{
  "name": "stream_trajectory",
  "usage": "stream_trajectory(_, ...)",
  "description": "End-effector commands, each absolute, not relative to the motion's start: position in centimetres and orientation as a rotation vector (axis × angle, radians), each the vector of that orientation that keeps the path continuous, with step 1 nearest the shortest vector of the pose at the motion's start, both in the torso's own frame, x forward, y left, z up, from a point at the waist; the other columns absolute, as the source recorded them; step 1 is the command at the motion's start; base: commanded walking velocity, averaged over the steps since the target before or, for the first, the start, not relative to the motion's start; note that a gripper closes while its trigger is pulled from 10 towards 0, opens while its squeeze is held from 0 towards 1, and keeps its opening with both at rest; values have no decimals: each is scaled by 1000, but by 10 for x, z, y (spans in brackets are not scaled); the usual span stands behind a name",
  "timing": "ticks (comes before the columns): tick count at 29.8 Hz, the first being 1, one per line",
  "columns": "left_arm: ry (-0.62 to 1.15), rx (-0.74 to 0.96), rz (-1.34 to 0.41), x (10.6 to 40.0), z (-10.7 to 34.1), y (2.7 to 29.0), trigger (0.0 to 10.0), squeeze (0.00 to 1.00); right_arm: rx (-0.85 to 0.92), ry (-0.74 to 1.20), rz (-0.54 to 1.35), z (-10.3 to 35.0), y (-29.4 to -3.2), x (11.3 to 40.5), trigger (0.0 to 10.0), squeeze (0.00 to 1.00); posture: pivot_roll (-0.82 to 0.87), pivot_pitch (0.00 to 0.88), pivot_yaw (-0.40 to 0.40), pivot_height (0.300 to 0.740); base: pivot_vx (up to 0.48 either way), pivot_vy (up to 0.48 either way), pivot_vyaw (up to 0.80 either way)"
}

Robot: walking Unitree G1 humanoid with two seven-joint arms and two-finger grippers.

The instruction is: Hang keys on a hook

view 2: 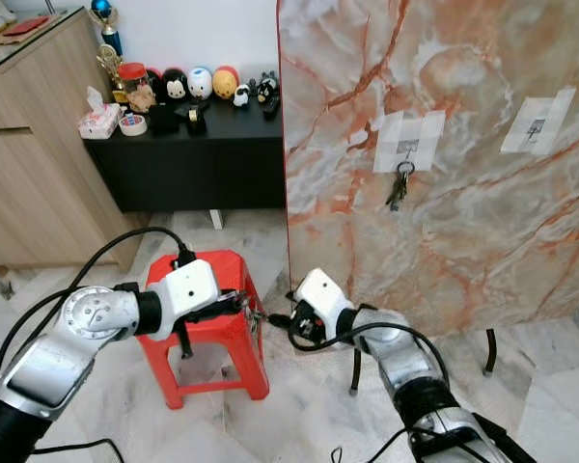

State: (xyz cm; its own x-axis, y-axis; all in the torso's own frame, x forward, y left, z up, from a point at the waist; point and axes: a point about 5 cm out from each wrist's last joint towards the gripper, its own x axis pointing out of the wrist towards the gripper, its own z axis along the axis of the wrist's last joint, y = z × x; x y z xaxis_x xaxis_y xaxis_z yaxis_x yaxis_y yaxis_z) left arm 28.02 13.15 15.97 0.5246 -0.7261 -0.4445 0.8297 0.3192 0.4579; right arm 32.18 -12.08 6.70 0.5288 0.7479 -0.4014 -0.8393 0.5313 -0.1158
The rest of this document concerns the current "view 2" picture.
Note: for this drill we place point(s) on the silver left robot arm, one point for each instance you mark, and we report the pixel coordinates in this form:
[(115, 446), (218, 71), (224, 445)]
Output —
[(77, 362)]

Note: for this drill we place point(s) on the red plastic stool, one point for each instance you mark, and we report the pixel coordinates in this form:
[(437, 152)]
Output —
[(203, 371)]

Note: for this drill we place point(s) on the black TV console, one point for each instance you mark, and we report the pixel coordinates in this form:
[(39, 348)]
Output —
[(193, 169)]

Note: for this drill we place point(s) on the marble board with red edge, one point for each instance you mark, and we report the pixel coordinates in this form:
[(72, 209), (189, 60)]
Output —
[(473, 251)]

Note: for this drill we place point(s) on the black tape dispenser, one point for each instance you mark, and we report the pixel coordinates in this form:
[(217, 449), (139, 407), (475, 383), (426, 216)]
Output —
[(197, 120)]

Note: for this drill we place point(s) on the small black remote control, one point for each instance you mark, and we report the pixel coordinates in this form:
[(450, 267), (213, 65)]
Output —
[(271, 108)]

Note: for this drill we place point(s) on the black pouch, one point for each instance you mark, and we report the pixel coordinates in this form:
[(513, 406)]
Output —
[(164, 118)]

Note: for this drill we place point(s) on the white tape roll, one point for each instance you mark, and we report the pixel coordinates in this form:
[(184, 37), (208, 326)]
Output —
[(133, 124)]

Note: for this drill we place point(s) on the small panda figurine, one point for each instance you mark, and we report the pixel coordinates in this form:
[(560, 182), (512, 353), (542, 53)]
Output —
[(241, 95)]

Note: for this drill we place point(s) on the black bird figurine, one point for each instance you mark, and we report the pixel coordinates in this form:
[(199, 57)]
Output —
[(266, 89)]

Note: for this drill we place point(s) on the yellow round figurine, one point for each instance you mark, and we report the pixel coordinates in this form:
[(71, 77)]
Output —
[(226, 83)]

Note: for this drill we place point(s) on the white round figurine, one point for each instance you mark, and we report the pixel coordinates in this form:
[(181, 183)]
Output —
[(201, 83)]

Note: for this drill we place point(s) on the pink white tissue box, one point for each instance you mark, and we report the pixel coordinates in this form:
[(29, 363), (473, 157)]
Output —
[(101, 121)]

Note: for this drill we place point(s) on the black mouse figurine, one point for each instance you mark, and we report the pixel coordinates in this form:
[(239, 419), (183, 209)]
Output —
[(174, 90)]

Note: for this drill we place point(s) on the light wooden cabinet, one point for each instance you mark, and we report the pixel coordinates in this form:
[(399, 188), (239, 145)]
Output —
[(39, 174)]

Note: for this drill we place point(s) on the glass jar with red lid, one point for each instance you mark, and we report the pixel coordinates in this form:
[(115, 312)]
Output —
[(135, 85)]

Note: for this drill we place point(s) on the gold trophy with blue ball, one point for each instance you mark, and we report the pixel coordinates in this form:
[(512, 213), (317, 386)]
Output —
[(111, 63)]

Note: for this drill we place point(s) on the red booklet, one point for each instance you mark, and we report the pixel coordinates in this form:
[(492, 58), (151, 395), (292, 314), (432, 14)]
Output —
[(24, 26)]

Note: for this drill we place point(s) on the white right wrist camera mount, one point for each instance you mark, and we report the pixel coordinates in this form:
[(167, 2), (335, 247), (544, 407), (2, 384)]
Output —
[(323, 289)]

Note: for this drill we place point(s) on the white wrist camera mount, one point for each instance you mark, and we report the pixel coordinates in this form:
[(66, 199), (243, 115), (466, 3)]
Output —
[(188, 285), (323, 289)]

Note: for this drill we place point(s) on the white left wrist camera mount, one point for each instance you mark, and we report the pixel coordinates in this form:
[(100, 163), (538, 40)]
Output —
[(188, 285)]

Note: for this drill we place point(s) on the clear adhesive wall hook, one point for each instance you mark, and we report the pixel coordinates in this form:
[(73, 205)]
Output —
[(536, 125), (425, 130)]

